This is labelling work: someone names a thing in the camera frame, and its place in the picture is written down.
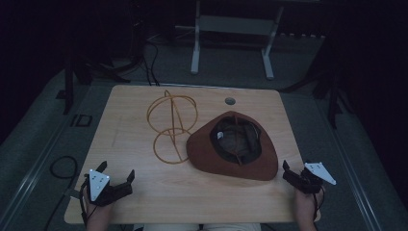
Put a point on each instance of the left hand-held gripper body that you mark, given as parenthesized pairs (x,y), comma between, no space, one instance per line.
(99,184)

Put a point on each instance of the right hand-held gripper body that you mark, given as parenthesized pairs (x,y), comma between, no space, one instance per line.
(316,171)

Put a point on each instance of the brown felt hat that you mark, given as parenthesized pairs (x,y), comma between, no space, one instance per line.
(205,157)

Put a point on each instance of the person's left hand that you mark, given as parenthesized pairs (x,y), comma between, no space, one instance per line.
(99,211)

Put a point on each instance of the person's right hand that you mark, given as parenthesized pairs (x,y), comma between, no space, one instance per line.
(304,202)

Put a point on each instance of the black tripod stand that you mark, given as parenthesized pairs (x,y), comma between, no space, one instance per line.
(332,96)
(69,83)

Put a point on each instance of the grey round table grommet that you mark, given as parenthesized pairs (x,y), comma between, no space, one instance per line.
(230,101)

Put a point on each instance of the black rectangular floor frame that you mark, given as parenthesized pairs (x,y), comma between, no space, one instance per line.
(72,120)

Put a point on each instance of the white metal desk frame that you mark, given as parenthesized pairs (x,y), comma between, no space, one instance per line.
(237,25)

